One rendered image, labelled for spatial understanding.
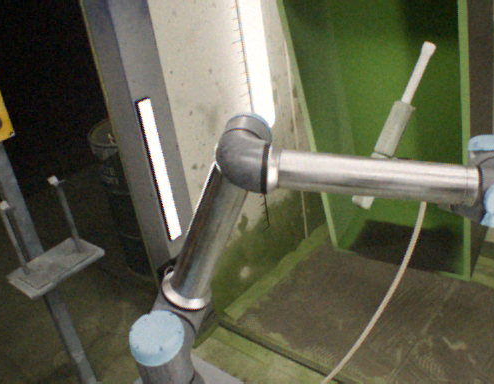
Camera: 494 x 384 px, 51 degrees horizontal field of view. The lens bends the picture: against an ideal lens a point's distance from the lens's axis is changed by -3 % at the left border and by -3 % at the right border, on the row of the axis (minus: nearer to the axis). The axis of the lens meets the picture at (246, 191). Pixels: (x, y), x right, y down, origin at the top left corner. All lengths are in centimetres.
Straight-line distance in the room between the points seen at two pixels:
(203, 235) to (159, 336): 29
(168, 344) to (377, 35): 135
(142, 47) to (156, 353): 116
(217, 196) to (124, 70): 86
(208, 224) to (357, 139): 120
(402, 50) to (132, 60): 101
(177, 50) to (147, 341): 121
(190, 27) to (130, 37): 31
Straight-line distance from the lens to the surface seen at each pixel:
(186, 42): 225
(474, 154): 130
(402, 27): 207
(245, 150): 113
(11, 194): 211
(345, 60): 222
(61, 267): 209
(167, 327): 147
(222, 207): 133
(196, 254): 144
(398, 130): 150
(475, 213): 136
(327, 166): 112
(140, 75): 210
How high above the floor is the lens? 186
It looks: 28 degrees down
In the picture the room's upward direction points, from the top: 9 degrees counter-clockwise
